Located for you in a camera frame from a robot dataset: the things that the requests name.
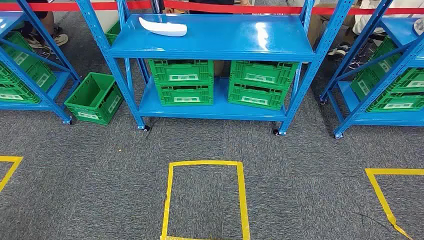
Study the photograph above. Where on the white curved plastic part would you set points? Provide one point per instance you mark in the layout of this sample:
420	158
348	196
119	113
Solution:
165	29

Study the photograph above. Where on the blue metal shelf rack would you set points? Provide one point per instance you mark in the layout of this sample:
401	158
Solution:
215	36
26	106
381	117

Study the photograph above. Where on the pale round part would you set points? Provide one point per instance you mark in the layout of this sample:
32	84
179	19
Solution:
419	28

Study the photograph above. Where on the yellow floor tape square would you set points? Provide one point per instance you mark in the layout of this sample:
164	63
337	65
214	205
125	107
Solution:
169	198
13	165
377	188

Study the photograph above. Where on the red barrier belt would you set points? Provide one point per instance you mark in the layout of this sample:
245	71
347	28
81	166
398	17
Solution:
215	7

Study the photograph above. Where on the empty green plastic crate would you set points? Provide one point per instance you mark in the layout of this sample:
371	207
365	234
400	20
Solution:
99	109

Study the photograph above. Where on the chrome barrier post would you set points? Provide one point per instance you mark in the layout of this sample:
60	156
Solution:
158	5

